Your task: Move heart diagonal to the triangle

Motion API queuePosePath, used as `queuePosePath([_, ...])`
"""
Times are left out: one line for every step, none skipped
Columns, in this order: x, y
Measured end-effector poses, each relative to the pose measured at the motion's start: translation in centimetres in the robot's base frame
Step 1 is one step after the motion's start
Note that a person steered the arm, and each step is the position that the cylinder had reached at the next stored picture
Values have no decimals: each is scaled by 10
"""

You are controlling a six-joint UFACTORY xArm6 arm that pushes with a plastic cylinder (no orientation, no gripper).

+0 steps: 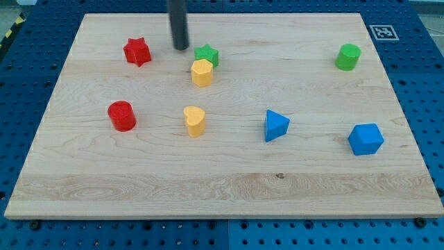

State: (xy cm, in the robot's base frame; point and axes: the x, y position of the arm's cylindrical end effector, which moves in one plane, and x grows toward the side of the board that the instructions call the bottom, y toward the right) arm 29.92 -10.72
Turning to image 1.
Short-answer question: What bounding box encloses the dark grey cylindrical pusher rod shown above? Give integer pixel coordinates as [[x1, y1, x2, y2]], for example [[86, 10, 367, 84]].
[[166, 0, 189, 51]]

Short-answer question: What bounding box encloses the yellow heart block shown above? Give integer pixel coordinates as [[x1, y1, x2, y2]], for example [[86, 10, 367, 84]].
[[183, 106, 206, 138]]

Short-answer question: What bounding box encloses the blue triangle block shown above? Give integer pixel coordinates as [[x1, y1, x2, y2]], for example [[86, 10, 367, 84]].
[[264, 110, 290, 142]]

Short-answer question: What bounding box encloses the green star block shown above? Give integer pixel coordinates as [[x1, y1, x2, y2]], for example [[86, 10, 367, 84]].
[[194, 44, 219, 67]]

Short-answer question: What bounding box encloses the red star block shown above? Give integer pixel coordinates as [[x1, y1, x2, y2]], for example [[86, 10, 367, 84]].
[[123, 37, 152, 67]]

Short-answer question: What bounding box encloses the yellow hexagon block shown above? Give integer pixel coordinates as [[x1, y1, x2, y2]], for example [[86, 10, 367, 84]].
[[191, 59, 213, 88]]

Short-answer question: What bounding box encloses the red cylinder block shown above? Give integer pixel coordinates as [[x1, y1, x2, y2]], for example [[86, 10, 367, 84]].
[[108, 101, 137, 132]]

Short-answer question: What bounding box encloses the light wooden board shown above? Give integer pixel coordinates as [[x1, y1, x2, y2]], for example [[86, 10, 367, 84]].
[[5, 13, 443, 220]]

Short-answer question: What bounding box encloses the green cylinder block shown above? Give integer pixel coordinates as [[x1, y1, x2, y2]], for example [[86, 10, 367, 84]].
[[335, 43, 361, 71]]

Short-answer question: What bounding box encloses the white fiducial marker tag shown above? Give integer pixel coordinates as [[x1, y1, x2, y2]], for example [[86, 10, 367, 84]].
[[370, 24, 399, 41]]

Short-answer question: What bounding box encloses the blue cube block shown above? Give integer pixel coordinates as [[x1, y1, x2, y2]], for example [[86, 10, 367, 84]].
[[348, 124, 384, 156]]

